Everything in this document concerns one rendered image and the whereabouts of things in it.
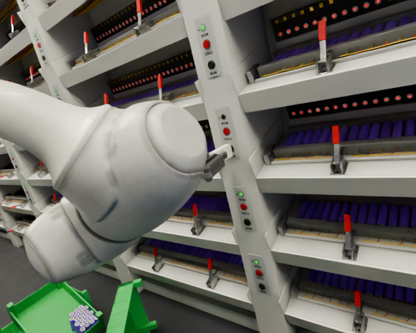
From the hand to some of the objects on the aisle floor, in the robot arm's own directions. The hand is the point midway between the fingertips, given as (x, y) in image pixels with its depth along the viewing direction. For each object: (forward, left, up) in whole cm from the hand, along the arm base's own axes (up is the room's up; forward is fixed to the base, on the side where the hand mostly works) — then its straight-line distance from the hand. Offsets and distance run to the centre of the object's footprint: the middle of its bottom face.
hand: (221, 154), depth 66 cm
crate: (-3, +41, -60) cm, 73 cm away
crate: (+6, +82, -53) cm, 98 cm away
